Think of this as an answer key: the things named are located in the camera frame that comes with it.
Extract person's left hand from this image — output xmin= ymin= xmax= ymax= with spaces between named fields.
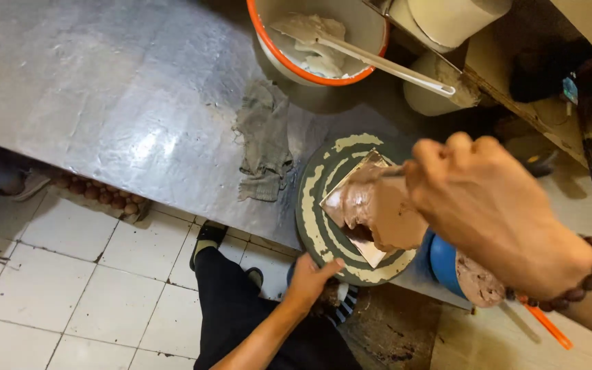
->
xmin=282 ymin=252 xmax=346 ymax=315

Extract person's right hand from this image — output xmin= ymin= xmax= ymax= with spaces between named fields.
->
xmin=403 ymin=132 xmax=592 ymax=303

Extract metal palette knife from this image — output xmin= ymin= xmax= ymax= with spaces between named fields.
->
xmin=375 ymin=163 xmax=411 ymax=178

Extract green cake turntable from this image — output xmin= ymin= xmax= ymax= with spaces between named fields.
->
xmin=294 ymin=132 xmax=421 ymax=287

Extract chocolate cream lump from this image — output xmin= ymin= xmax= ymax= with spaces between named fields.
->
xmin=338 ymin=163 xmax=429 ymax=253

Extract wooden shelf with tools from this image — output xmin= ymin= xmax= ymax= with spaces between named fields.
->
xmin=459 ymin=0 xmax=592 ymax=173

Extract blue mixing bowl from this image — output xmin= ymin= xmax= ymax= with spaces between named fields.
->
xmin=418 ymin=229 xmax=482 ymax=301

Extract white plastic spatula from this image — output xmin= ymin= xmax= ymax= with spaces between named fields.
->
xmin=274 ymin=20 xmax=457 ymax=99

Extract chocolate cream in bowl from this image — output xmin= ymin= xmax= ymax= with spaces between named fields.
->
xmin=454 ymin=250 xmax=508 ymax=309

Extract large white paper roll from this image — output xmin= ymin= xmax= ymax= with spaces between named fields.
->
xmin=387 ymin=0 xmax=514 ymax=54

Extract orange-rimmed white bowl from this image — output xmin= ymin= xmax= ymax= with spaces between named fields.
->
xmin=246 ymin=0 xmax=391 ymax=87

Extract white cream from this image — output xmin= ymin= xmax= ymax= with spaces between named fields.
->
xmin=269 ymin=12 xmax=352 ymax=80

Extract dirty brown board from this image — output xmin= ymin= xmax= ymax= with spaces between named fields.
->
xmin=336 ymin=283 xmax=445 ymax=370

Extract striped black white cloth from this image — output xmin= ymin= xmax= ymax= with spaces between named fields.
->
xmin=322 ymin=283 xmax=360 ymax=328

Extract grey cleaning cloth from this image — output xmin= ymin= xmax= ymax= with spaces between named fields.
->
xmin=232 ymin=78 xmax=295 ymax=202

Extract person's black sandal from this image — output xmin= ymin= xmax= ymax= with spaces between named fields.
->
xmin=244 ymin=266 xmax=265 ymax=292
xmin=188 ymin=220 xmax=229 ymax=272

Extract person's black trousers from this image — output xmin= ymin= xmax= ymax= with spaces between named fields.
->
xmin=192 ymin=246 xmax=365 ymax=370

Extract tray of brown eggs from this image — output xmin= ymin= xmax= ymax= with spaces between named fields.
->
xmin=48 ymin=171 xmax=153 ymax=225

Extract orange spatula handle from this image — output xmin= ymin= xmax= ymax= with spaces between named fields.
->
xmin=516 ymin=294 xmax=575 ymax=352

